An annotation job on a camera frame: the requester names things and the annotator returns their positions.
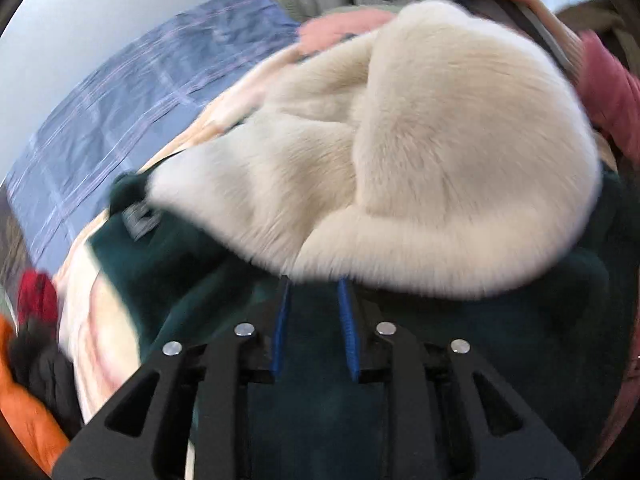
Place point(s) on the red knitted garment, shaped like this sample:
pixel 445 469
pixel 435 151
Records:
pixel 36 299

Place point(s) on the pink lettered fleece blanket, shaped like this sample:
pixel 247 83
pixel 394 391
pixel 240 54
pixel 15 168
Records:
pixel 95 330

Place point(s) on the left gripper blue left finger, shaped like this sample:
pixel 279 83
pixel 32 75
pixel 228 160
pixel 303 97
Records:
pixel 278 325

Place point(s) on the orange puffer jacket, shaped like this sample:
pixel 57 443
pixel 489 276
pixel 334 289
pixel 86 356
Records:
pixel 29 419

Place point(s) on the dark green fleece sweater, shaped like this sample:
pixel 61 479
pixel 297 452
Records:
pixel 563 342

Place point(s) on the cream fluffy fleece garment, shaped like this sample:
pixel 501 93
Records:
pixel 442 153

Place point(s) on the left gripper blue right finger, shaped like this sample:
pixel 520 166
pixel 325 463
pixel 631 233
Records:
pixel 349 328

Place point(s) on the blue plaid quilt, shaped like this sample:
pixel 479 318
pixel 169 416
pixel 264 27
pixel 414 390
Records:
pixel 124 112

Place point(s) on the pink quilted pillow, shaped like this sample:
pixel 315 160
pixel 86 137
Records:
pixel 319 34

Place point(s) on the black garment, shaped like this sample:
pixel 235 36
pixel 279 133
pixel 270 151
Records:
pixel 38 364

